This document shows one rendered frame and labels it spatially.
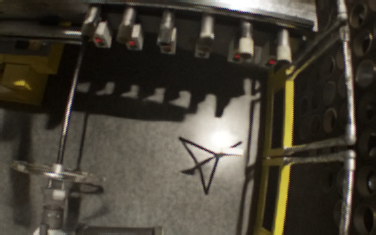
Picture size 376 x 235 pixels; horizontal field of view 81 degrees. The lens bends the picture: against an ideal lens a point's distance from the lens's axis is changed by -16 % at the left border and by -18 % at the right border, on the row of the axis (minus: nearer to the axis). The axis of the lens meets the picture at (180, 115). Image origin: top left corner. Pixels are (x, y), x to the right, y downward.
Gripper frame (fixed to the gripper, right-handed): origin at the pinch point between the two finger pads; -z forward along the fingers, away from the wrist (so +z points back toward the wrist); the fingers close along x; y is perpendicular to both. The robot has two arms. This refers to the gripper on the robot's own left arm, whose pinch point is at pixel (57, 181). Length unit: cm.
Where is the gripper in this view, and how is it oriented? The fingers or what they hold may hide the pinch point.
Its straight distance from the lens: 108.9
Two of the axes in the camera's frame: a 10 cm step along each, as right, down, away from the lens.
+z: -1.3, 9.7, -2.0
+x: 8.5, 2.1, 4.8
